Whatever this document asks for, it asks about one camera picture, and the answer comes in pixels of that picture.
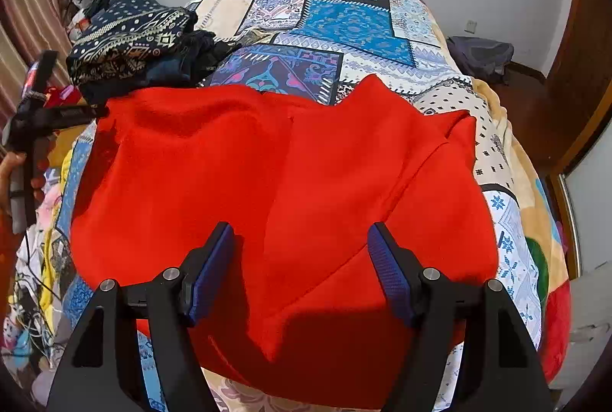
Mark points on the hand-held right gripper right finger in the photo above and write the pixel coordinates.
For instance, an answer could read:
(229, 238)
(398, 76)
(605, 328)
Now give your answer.
(389, 271)

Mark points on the dark patterned cloth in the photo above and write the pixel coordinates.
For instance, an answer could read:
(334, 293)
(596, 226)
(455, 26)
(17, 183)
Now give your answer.
(129, 34)

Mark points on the grey bag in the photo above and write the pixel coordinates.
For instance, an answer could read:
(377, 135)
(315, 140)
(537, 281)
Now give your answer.
(480, 56)

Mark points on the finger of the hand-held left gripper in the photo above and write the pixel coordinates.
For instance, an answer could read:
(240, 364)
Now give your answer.
(76, 114)

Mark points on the colourful cloth pile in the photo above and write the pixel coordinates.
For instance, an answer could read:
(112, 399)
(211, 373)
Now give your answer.
(28, 335)

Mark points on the white heater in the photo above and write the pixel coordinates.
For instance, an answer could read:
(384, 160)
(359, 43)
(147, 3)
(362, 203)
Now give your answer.
(590, 321)

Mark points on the blue patchwork bed sheet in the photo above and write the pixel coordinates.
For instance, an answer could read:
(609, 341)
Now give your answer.
(354, 20)

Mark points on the wooden sliding door frame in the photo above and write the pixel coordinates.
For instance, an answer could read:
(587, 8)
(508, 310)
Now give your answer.
(566, 220)

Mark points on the white wall socket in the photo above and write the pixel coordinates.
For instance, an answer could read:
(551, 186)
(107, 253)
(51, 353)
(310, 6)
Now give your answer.
(471, 27)

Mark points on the striped curtain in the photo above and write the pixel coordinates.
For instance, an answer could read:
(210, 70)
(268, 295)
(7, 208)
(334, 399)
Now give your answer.
(28, 0)

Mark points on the red garment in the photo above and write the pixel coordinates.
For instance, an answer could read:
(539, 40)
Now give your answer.
(311, 182)

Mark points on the person's left hand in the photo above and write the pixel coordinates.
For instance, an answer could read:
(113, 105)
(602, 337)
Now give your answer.
(9, 173)

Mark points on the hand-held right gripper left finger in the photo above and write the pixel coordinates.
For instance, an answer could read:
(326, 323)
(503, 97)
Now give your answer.
(210, 271)

